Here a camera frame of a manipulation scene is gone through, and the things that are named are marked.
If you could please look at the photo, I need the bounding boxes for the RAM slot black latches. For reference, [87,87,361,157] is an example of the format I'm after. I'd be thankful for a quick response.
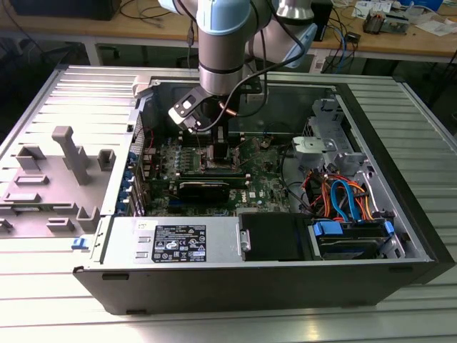
[180,140,248,146]
[177,169,249,176]
[177,176,250,182]

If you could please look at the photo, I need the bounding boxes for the CPU socket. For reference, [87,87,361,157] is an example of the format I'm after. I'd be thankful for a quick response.
[197,144,246,173]

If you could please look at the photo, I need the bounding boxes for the black graphics card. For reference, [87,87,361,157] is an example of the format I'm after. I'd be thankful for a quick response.
[177,180,231,204]

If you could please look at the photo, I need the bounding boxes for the green motherboard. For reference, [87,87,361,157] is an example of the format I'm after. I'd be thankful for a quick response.
[142,134,304,218]

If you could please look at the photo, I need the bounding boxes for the silver drive cage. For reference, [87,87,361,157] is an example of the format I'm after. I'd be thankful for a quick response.
[291,96,376,179]

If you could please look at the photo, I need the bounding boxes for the white label sheet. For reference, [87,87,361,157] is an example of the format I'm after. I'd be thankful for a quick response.
[309,53,326,74]

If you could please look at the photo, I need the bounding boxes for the silver power supply unit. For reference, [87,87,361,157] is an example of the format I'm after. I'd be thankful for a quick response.
[99,215,244,266]

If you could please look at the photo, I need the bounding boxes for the black tower box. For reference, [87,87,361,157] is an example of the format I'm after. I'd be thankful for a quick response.
[311,0,335,43]

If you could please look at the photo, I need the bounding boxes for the black PC case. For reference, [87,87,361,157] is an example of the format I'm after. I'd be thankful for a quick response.
[72,73,455,316]

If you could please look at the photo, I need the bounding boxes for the hard disk blue carrier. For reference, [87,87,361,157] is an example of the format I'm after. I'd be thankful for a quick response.
[308,219,396,260]

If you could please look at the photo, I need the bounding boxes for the grey parts rack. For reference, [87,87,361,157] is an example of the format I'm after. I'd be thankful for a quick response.
[0,124,119,239]

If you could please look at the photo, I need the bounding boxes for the metal heat sink cooler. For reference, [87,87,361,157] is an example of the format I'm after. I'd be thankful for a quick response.
[363,9,386,36]

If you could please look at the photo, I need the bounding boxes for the black computer box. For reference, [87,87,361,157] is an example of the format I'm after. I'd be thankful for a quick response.
[9,0,121,21]

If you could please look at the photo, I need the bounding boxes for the wooden desk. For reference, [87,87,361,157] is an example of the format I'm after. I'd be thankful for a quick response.
[0,0,457,65]

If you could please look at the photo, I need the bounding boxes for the printed leaflets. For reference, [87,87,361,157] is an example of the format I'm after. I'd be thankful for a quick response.
[351,0,393,19]

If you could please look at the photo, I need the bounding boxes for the grey metal device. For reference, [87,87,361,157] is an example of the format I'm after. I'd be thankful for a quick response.
[383,6,411,36]

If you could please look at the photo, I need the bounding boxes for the white paper sheet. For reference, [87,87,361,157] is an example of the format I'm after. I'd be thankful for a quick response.
[416,19,457,36]

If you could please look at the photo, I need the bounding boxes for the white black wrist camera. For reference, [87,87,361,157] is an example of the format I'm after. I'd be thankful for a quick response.
[167,85,212,135]

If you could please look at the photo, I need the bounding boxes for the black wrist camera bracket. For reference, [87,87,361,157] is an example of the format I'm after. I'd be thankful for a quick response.
[244,74,269,104]

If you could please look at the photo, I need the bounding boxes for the light grey case handle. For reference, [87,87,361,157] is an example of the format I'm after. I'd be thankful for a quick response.
[131,74,161,100]

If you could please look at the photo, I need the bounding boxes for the silver metal bracket plate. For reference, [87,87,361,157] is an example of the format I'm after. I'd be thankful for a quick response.
[291,135,338,154]

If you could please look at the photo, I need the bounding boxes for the blue SATA wire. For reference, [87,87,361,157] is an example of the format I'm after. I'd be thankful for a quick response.
[330,179,362,224]

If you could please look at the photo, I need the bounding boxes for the blue cable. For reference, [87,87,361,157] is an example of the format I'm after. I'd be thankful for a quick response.
[338,26,358,71]

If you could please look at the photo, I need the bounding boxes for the orange power wires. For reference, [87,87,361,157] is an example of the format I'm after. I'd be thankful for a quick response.
[302,170,378,222]

